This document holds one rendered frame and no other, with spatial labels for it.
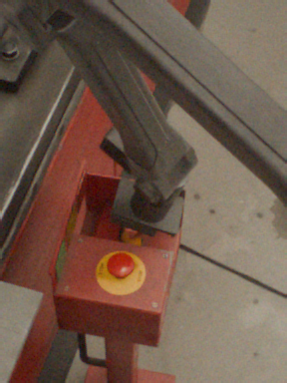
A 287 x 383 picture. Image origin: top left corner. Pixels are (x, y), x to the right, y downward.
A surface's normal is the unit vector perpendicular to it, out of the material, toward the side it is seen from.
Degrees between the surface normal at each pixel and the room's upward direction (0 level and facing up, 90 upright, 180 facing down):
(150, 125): 83
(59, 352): 0
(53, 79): 0
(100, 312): 90
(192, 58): 30
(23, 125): 0
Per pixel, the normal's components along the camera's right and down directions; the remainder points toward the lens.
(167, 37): 0.11, -0.05
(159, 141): 0.69, 0.55
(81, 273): 0.03, -0.54
